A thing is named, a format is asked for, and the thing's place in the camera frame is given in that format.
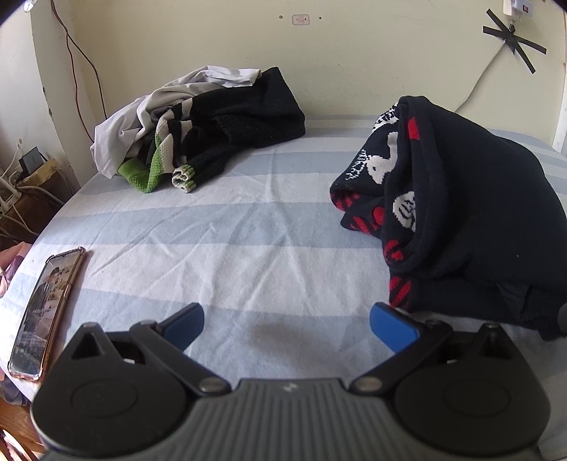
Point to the black garment on pile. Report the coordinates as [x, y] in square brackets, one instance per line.
[228, 121]

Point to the black tape cross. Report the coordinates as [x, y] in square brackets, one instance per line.
[507, 34]

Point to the white wall power adapter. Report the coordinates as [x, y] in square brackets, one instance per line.
[517, 8]

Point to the small wall sticker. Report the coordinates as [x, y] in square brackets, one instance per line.
[300, 20]

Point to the smartphone in clear case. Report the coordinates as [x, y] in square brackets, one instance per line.
[38, 329]

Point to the white grey garment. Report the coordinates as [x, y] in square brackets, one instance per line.
[119, 135]

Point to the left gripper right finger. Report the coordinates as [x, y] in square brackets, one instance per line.
[455, 390]

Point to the navy red reindeer sweater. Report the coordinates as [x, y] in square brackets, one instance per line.
[469, 224]

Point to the black box on stand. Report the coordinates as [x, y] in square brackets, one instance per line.
[31, 161]

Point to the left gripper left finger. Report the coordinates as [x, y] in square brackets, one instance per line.
[123, 391]

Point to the green white striped knit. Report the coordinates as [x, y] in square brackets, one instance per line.
[165, 160]

